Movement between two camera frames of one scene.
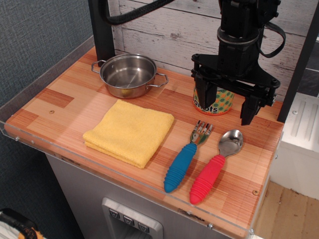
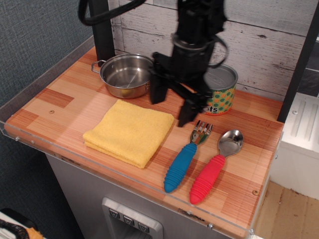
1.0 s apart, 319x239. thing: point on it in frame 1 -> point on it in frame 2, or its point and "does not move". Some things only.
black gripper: x=235 y=68 -> x=187 y=65
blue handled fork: x=177 y=169 does not move
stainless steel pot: x=128 y=75 does not move
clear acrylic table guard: x=156 y=133 does not move
